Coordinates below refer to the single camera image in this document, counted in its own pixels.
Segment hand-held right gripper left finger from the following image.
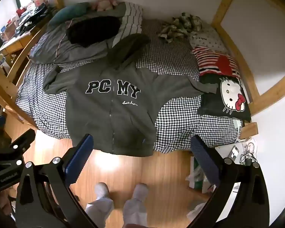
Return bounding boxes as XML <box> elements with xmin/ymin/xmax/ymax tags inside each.
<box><xmin>15</xmin><ymin>134</ymin><xmax>98</xmax><ymax>228</ymax></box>

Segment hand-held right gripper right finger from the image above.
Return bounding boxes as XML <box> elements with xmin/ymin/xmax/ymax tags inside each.
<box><xmin>191</xmin><ymin>135</ymin><xmax>270</xmax><ymax>228</ymax></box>

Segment grey zip hoodie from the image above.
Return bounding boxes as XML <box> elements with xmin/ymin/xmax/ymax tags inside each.
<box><xmin>43</xmin><ymin>34</ymin><xmax>218</xmax><ymax>158</ymax></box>

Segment person's left forearm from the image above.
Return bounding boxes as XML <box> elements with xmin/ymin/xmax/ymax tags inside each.
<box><xmin>0</xmin><ymin>191</ymin><xmax>16</xmax><ymax>221</ymax></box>

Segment white green plastic bag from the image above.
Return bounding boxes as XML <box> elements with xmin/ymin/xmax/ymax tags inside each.
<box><xmin>185</xmin><ymin>157</ymin><xmax>216</xmax><ymax>195</ymax></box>

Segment smartphone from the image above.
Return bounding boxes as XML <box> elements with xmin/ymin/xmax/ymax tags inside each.
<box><xmin>229</xmin><ymin>146</ymin><xmax>239</xmax><ymax>159</ymax></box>

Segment black white checkered bed sheet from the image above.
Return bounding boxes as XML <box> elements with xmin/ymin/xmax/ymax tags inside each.
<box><xmin>15</xmin><ymin>19</ymin><xmax>244</xmax><ymax>152</ymax></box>

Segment person's left leg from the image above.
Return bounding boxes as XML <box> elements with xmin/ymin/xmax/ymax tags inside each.
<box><xmin>85</xmin><ymin>182</ymin><xmax>114</xmax><ymax>228</ymax></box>

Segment person's leg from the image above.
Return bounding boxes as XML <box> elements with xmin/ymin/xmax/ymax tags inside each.
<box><xmin>85</xmin><ymin>182</ymin><xmax>114</xmax><ymax>228</ymax></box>
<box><xmin>122</xmin><ymin>183</ymin><xmax>150</xmax><ymax>228</ymax></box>

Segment person's right leg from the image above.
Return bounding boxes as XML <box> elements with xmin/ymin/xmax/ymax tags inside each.
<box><xmin>122</xmin><ymin>183</ymin><xmax>150</xmax><ymax>228</ymax></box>

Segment wooden desk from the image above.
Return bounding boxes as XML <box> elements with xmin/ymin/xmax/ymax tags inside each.
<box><xmin>0</xmin><ymin>26</ymin><xmax>38</xmax><ymax>57</ymax></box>

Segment grey duvet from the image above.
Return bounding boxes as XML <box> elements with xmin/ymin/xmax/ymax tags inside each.
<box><xmin>28</xmin><ymin>17</ymin><xmax>124</xmax><ymax>64</ymax></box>

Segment black bag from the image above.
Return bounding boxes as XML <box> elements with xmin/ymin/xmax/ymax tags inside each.
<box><xmin>21</xmin><ymin>5</ymin><xmax>49</xmax><ymax>26</ymax></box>

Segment white patterned pillow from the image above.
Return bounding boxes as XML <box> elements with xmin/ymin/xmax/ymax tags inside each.
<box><xmin>189</xmin><ymin>22</ymin><xmax>228</xmax><ymax>54</ymax></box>

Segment black garment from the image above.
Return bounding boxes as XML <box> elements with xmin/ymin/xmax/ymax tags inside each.
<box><xmin>66</xmin><ymin>17</ymin><xmax>121</xmax><ymax>48</ymax></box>

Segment teal pillow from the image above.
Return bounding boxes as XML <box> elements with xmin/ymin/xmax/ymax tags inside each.
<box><xmin>47</xmin><ymin>2</ymin><xmax>92</xmax><ymax>26</ymax></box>

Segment camouflage cloth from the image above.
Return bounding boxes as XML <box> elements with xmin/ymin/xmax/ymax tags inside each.
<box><xmin>158</xmin><ymin>12</ymin><xmax>203</xmax><ymax>44</ymax></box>

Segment grey striped blanket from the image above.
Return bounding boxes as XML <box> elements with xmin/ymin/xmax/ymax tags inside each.
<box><xmin>95</xmin><ymin>2</ymin><xmax>143</xmax><ymax>48</ymax></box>

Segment pink plush toy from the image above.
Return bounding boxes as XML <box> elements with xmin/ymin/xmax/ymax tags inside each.
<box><xmin>93</xmin><ymin>0</ymin><xmax>119</xmax><ymax>12</ymax></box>

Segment tangled cables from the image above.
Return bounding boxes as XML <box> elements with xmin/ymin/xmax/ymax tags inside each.
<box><xmin>239</xmin><ymin>142</ymin><xmax>259</xmax><ymax>166</ymax></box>

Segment wooden bed frame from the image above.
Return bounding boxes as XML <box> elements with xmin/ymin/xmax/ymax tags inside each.
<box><xmin>0</xmin><ymin>0</ymin><xmax>285</xmax><ymax>139</ymax></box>

